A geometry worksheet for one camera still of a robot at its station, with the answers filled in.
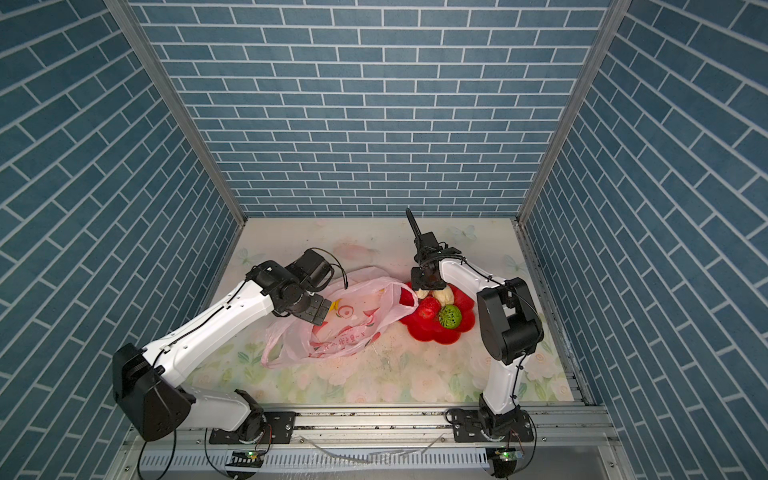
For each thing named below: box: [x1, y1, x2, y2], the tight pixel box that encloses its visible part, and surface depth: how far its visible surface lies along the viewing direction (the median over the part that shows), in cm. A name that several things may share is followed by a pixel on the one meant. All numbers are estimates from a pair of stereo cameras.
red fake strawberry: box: [417, 291, 441, 321], surface depth 92 cm
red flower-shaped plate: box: [399, 284, 475, 344], surface depth 90 cm
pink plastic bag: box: [261, 276, 419, 368], surface depth 86 cm
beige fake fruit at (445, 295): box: [432, 285, 455, 307], surface depth 94 cm
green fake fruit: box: [439, 304, 462, 329], surface depth 90 cm
